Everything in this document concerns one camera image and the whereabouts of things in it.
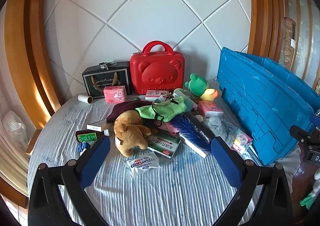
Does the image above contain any green fleece cloth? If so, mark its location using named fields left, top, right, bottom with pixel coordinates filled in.
left=135, top=96, right=187, bottom=123

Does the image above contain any orange wooden arch frame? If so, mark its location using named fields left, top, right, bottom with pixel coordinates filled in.
left=247, top=0, right=285, bottom=60
left=5, top=0, right=75, bottom=116

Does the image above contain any green frog duck plush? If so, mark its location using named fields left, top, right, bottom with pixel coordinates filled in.
left=185, top=73, right=219, bottom=102

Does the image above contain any green white medicine box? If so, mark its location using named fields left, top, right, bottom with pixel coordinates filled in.
left=146, top=131, right=182, bottom=159

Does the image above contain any black gift box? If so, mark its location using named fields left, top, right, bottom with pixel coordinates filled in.
left=82, top=61, right=132, bottom=100

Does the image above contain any red white medicine box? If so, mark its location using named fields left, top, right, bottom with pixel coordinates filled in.
left=145, top=90, right=168, bottom=102

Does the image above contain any white sachet packet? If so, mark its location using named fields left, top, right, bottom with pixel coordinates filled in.
left=122, top=156, right=160, bottom=176

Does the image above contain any red bear suitcase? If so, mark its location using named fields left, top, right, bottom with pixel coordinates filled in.
left=129, top=41, right=186, bottom=97

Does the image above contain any pink cube tissue pack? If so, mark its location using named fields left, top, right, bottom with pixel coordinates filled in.
left=103, top=85, right=127, bottom=104

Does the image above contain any white paper roll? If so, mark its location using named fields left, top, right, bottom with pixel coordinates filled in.
left=78, top=94, right=94, bottom=105

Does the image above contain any metal ring clip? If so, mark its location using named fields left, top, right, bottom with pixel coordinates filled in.
left=98, top=62, right=117, bottom=70

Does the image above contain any green fabric piece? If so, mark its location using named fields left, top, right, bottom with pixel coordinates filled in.
left=300, top=192, right=317, bottom=208

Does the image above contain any patterned curtain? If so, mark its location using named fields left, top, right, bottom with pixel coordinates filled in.
left=284, top=0, right=320, bottom=92

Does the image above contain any brown medicine bottle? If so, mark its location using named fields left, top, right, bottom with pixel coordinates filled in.
left=76, top=130, right=110, bottom=144

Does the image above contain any maroon knit cloth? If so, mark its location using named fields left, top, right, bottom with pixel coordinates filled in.
left=106, top=100, right=157, bottom=123

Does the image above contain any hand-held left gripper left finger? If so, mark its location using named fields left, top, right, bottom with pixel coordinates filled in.
left=27, top=135, right=111, bottom=226

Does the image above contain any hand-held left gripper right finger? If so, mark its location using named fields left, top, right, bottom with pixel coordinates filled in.
left=211, top=136, right=293, bottom=226

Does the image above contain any brown teddy bear plush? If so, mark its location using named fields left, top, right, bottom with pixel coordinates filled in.
left=114, top=111, right=152, bottom=157

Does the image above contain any white sheer curtain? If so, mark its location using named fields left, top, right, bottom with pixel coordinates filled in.
left=0, top=79, right=33, bottom=191

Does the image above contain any small white flat box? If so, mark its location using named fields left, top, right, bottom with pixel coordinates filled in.
left=87, top=120, right=108, bottom=132

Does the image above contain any white tall box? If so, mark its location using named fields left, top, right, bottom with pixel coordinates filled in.
left=172, top=89, right=198, bottom=110

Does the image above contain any blue plastic crate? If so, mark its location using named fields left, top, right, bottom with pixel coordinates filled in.
left=216, top=47, right=320, bottom=166

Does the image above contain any striped cloth covered desktop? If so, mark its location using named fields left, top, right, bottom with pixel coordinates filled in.
left=27, top=80, right=298, bottom=226

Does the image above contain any pastel tissue pack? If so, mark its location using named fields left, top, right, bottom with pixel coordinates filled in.
left=231, top=128, right=253, bottom=154

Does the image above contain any clear plastic bag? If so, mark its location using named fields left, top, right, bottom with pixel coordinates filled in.
left=2, top=111, right=28, bottom=146

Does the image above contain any small blue item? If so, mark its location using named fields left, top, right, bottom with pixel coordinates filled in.
left=77, top=142, right=91, bottom=154

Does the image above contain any pink flat tissue pack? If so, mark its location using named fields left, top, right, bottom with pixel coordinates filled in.
left=197, top=101, right=224, bottom=118

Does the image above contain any white cloth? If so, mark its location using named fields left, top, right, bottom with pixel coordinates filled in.
left=282, top=147, right=302, bottom=179

